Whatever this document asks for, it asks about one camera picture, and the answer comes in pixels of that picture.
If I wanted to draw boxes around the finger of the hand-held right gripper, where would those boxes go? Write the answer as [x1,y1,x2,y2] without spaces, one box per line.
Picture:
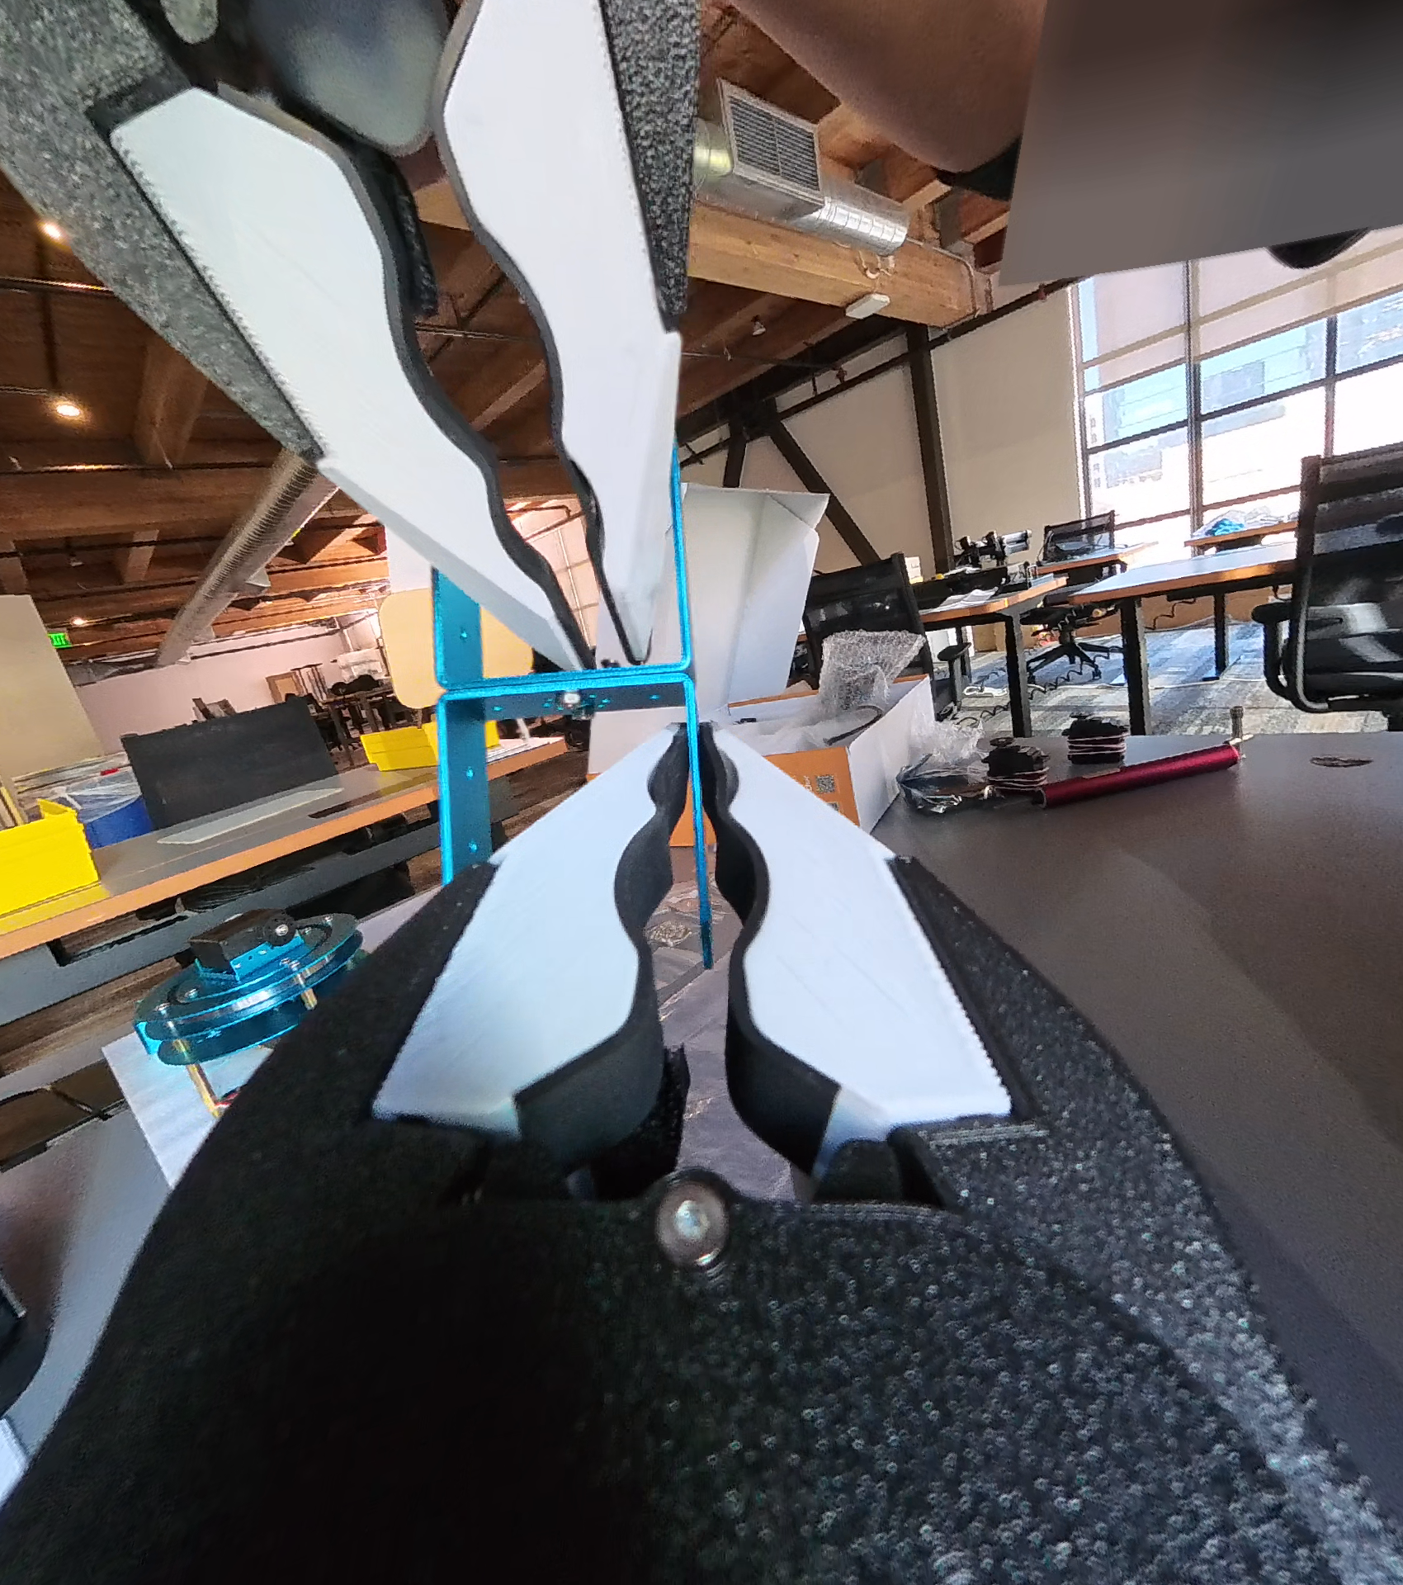
[434,0,687,665]
[107,84,594,673]

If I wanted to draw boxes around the yellow board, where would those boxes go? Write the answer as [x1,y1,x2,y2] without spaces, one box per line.
[380,581,536,710]

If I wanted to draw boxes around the person's right forearm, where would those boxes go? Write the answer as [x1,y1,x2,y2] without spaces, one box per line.
[728,0,1032,199]

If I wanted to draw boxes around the blue H-shaped metal bracket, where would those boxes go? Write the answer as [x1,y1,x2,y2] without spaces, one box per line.
[432,439,718,971]

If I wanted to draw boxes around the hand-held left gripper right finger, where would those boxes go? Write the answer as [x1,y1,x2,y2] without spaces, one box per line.
[701,721,1015,1183]

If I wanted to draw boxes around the silver ventilation duct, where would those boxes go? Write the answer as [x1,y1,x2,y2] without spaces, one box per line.
[157,450,338,670]

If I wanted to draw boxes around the silver duct with vent grille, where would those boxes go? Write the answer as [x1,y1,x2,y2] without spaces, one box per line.
[688,76,911,256]

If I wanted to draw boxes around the black office chair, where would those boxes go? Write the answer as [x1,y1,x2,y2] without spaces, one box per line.
[1023,510,1131,683]
[801,553,979,723]
[1251,436,1403,734]

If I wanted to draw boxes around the grey bubble wrap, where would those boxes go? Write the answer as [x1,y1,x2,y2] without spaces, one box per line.
[822,629,933,713]

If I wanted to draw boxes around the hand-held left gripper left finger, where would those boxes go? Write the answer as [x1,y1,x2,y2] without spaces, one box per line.
[370,723,693,1139]

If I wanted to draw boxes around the blue round base with servo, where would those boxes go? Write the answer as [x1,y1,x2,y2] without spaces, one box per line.
[132,909,366,1116]

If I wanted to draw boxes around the white cardboard box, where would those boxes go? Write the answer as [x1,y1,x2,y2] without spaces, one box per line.
[588,482,939,832]

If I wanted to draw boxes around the black monitor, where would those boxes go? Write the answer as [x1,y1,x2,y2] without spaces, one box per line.
[119,698,345,832]

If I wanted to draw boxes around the blue plastic bin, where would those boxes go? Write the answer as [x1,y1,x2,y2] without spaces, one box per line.
[69,792,152,850]

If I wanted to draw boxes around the clear bag of black rings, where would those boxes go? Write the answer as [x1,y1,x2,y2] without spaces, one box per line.
[900,723,990,819]

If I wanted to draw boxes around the red metal screwdriver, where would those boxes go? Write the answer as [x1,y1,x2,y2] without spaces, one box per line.
[1041,736,1248,812]

